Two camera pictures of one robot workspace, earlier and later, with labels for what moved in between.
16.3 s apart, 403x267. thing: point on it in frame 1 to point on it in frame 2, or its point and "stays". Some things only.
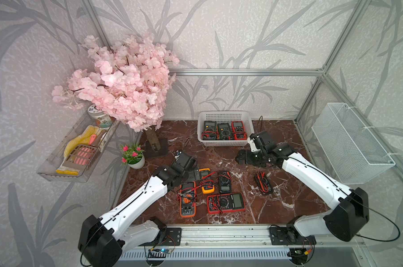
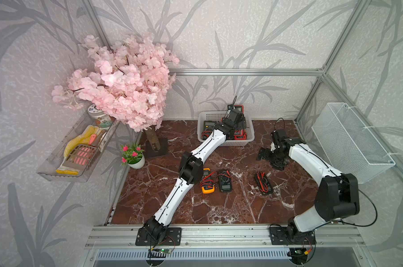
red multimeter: x=237 y=129 stays
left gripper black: x=192 y=176 to x=242 y=125
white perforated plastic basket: x=225 y=128 stays
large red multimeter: x=223 y=203 to x=239 y=108
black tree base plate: x=149 y=152 stays
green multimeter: x=210 y=132 stays
